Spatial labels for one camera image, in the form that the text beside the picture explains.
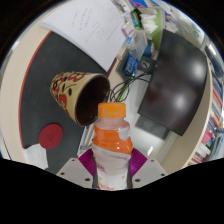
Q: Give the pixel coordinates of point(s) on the black red-edged desk mat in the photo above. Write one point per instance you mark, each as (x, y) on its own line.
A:
(43, 76)

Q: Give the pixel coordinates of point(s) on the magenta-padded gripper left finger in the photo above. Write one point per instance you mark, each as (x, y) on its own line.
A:
(73, 172)

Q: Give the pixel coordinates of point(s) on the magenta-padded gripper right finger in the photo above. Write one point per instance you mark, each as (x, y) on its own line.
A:
(150, 172)

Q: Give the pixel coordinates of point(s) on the orange-capped drink bottle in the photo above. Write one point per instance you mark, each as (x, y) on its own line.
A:
(111, 150)

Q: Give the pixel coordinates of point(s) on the crumpled white tissues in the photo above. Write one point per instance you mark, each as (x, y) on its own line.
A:
(149, 20)

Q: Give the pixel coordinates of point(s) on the small blue device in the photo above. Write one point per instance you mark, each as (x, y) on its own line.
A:
(131, 65)

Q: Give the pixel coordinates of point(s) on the white paper napkin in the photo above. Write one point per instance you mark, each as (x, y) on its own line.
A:
(36, 156)

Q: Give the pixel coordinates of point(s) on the black computer monitor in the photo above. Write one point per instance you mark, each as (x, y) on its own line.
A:
(176, 83)

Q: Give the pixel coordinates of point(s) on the clear plastic box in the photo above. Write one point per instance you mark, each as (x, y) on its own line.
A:
(137, 43)

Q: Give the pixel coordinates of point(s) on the red-patterned beige cup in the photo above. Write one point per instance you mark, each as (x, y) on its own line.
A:
(65, 90)

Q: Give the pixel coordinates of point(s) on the flat round red coaster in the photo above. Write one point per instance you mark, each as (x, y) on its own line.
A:
(50, 136)

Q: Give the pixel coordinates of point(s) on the white paper notebook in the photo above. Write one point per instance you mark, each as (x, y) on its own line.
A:
(90, 26)

